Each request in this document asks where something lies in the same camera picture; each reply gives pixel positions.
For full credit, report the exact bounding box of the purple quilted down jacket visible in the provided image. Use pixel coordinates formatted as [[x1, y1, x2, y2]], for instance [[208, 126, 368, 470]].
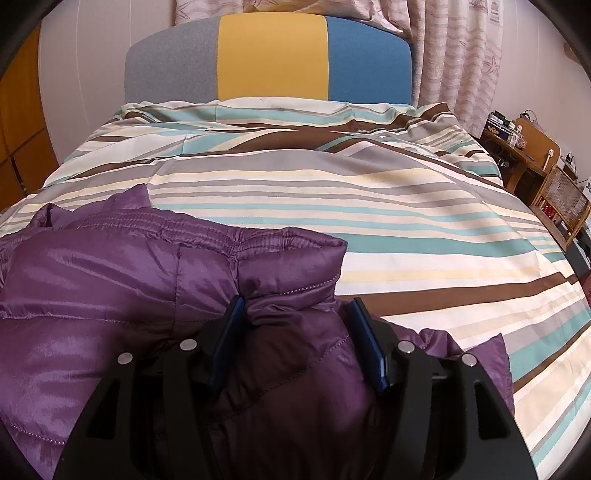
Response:
[[1, 185, 513, 479]]

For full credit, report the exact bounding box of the striped bed duvet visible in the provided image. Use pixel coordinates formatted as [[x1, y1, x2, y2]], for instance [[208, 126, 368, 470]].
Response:
[[1, 97, 590, 479]]

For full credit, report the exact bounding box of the pink patterned curtain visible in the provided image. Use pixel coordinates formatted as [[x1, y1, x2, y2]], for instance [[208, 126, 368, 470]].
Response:
[[175, 0, 504, 136]]

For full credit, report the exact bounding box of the wooden rattan chair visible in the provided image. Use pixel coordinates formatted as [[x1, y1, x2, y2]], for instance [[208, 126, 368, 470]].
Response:
[[530, 166, 590, 253]]

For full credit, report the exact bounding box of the wooden side table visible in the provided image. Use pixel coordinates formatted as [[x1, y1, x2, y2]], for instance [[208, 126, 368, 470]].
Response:
[[480, 111, 561, 205]]

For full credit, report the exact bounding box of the wooden wardrobe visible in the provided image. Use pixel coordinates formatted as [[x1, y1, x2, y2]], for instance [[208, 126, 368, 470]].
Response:
[[0, 28, 58, 210]]

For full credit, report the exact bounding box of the grey yellow blue headboard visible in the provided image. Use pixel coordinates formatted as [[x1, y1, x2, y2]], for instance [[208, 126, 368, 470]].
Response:
[[124, 12, 412, 104]]

